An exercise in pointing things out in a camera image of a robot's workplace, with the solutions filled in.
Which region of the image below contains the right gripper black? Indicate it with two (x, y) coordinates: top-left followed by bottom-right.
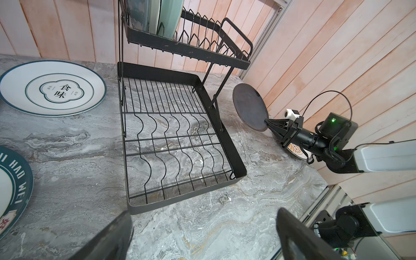
(264, 113), (358, 163)

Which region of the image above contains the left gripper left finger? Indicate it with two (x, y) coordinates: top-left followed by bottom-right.
(70, 210), (134, 260)

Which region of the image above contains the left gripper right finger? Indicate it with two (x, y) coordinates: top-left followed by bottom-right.
(276, 208), (341, 260)

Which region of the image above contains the orange sunburst plate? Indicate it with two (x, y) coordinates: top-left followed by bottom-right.
(287, 143), (310, 160)

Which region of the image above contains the black round plate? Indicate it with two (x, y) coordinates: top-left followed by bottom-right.
(232, 83), (269, 132)

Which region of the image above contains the black wire dish rack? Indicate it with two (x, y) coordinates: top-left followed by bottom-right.
(117, 1), (251, 215)

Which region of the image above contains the light green flower plate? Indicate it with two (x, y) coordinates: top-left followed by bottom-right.
(157, 0), (184, 40)

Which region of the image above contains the cream floral plate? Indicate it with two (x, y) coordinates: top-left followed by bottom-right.
(148, 0), (161, 34)

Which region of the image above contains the large teal green plate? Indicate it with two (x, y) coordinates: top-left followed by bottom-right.
(127, 0), (149, 32)

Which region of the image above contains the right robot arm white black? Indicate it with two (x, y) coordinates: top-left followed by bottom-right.
(264, 113), (416, 238)

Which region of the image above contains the dark green rim plate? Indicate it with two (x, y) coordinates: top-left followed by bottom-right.
(1, 146), (34, 238)

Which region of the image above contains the white plate black outline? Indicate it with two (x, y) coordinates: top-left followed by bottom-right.
(1, 60), (107, 117)

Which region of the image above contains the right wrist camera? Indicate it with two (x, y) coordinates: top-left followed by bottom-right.
(284, 109), (301, 121)

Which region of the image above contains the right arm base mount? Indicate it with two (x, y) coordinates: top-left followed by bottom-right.
(310, 204), (381, 248)

